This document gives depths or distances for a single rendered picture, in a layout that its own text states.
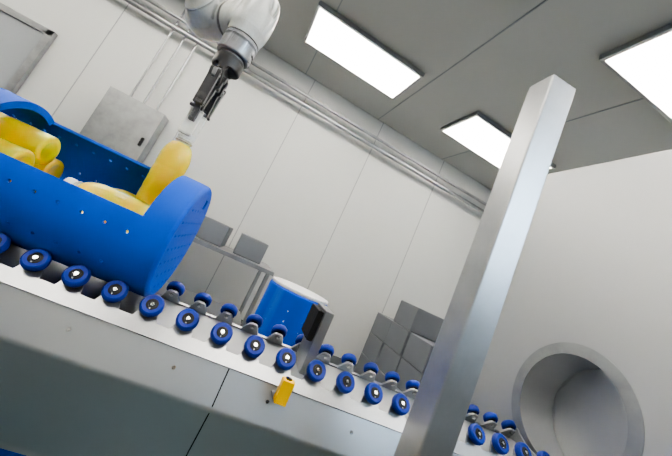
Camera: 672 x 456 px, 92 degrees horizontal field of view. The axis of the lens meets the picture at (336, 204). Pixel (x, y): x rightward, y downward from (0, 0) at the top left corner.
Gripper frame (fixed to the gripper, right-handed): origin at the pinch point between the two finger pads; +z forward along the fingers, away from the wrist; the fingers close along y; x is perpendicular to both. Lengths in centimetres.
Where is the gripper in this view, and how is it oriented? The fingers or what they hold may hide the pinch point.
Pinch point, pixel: (192, 125)
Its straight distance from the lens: 89.3
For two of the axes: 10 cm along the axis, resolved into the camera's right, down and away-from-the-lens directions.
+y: -2.4, 0.9, 9.7
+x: -8.8, -4.5, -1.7
